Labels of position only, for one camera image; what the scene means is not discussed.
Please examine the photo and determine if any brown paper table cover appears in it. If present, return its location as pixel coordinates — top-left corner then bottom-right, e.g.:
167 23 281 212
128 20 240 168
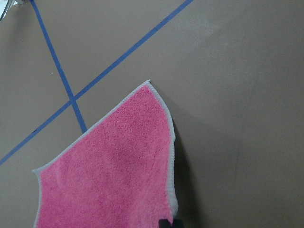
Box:
0 0 304 228

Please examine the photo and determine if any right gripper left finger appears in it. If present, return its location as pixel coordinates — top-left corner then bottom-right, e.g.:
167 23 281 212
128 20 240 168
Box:
158 219 172 228

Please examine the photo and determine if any pink towel with grey edge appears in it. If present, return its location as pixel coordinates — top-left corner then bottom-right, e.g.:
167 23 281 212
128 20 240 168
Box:
34 81 178 228

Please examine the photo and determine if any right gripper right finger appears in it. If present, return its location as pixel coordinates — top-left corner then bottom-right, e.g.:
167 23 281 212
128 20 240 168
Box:
173 219 183 228

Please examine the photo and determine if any reacher grabber tool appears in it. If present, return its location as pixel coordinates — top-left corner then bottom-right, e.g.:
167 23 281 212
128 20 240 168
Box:
0 0 18 21

